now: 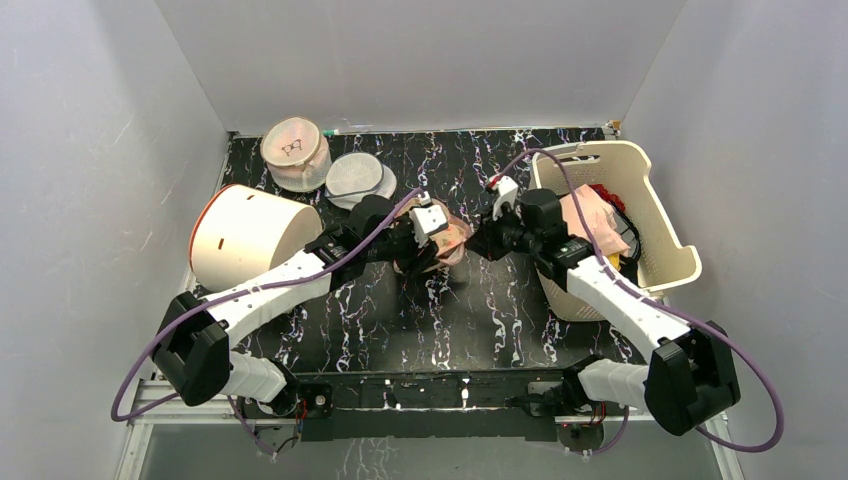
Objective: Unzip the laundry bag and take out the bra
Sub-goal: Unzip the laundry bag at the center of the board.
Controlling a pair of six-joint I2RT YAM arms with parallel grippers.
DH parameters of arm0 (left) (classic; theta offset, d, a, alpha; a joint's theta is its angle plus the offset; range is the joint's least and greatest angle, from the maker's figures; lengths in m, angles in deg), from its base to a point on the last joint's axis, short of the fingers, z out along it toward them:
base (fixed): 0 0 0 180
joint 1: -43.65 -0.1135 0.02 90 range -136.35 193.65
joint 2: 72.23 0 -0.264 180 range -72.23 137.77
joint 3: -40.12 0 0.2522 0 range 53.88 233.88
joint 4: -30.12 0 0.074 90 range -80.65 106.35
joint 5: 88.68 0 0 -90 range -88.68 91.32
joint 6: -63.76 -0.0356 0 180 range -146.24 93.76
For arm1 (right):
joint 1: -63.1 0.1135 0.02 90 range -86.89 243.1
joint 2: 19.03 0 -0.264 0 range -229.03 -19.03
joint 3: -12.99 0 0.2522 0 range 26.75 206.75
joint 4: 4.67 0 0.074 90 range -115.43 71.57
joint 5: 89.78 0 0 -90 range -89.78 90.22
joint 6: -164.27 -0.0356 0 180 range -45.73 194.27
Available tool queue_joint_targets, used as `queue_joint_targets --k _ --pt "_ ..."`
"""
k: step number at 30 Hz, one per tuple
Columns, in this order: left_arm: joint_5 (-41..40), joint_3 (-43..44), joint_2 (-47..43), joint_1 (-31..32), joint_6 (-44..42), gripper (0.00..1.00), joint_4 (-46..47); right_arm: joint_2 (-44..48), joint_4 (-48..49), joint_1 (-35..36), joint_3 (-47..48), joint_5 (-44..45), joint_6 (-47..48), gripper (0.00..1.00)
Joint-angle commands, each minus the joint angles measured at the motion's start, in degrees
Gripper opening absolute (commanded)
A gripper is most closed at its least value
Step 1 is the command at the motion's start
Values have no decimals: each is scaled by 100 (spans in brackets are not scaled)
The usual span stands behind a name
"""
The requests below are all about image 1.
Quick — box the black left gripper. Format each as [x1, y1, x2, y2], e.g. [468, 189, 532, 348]
[364, 211, 439, 277]

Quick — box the peach patterned mesh laundry bag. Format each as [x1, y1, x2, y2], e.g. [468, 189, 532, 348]
[392, 202, 470, 275]

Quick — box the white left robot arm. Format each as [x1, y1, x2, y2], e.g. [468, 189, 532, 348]
[150, 192, 449, 416]

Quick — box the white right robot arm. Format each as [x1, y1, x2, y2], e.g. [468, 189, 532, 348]
[466, 184, 741, 436]

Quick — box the white round mesh laundry bag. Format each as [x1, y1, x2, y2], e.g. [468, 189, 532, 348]
[324, 152, 397, 210]

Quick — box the pink round mesh laundry bag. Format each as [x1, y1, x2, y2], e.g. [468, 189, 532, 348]
[260, 117, 332, 193]

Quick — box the cream plastic laundry basket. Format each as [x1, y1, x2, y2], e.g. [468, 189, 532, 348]
[529, 141, 702, 322]

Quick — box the pink garment in basket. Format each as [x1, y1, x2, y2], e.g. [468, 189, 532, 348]
[560, 184, 630, 256]

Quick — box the yellow garment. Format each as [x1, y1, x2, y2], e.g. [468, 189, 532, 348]
[607, 253, 631, 272]

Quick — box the red lace garment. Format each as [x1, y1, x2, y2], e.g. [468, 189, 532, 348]
[590, 184, 626, 213]

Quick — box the grey black garment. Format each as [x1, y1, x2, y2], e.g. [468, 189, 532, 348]
[612, 204, 642, 284]

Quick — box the cream cylindrical bin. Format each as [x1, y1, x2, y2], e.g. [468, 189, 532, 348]
[188, 184, 323, 292]

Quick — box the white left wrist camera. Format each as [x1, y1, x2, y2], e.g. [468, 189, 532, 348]
[407, 192, 449, 248]

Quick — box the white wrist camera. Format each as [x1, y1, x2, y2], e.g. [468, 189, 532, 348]
[407, 192, 449, 248]
[487, 174, 519, 221]

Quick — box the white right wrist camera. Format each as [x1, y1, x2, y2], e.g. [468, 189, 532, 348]
[487, 174, 519, 221]

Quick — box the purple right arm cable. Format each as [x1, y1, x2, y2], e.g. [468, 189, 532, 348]
[493, 148, 786, 454]

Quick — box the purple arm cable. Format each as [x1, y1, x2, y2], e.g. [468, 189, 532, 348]
[110, 187, 425, 423]
[493, 148, 786, 454]

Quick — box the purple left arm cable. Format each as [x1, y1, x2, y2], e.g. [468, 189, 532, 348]
[110, 187, 425, 423]

